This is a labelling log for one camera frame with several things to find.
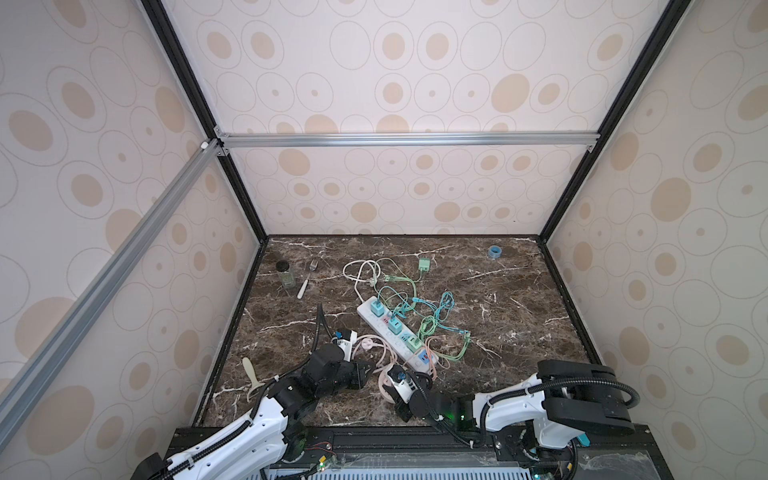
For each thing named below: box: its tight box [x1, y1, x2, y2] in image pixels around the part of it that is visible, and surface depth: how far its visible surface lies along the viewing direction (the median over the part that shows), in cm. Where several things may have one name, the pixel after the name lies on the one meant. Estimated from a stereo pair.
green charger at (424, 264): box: [419, 258, 431, 272], surface depth 111 cm
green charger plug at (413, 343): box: [406, 335, 422, 353], surface depth 85 cm
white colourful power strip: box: [357, 296, 439, 372], surface depth 91 cm
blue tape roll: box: [488, 245, 503, 259], surface depth 117 cm
